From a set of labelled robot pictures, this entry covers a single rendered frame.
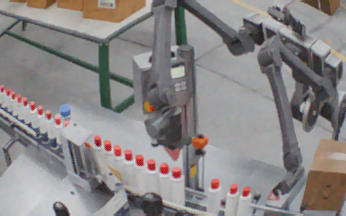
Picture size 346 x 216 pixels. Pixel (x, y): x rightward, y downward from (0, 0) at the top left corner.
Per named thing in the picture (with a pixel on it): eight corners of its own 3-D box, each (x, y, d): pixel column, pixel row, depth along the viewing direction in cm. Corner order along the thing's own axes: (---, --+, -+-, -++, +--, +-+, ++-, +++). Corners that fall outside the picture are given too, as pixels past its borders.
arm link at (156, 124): (170, 85, 295) (154, 91, 301) (146, 102, 288) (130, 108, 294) (189, 118, 296) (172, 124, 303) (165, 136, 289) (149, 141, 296)
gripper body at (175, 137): (180, 151, 299) (178, 133, 295) (155, 141, 305) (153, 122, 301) (192, 142, 303) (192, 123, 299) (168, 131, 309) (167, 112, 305)
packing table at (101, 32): (-18, 63, 631) (-19, 4, 586) (25, 26, 680) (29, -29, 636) (111, 152, 511) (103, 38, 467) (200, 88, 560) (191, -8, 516)
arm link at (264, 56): (271, 27, 279) (257, 33, 287) (270, 55, 273) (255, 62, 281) (333, 84, 298) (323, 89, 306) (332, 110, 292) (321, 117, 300)
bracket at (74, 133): (59, 135, 333) (59, 133, 332) (71, 122, 340) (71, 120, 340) (79, 147, 326) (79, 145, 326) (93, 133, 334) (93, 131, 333)
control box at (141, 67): (134, 101, 324) (131, 56, 313) (180, 89, 328) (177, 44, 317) (144, 117, 316) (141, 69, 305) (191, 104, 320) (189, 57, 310)
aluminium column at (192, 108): (183, 194, 348) (176, 48, 310) (189, 189, 351) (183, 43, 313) (192, 197, 346) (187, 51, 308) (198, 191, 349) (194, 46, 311)
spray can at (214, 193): (204, 215, 326) (205, 182, 315) (211, 209, 330) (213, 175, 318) (214, 218, 324) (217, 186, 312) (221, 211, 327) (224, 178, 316)
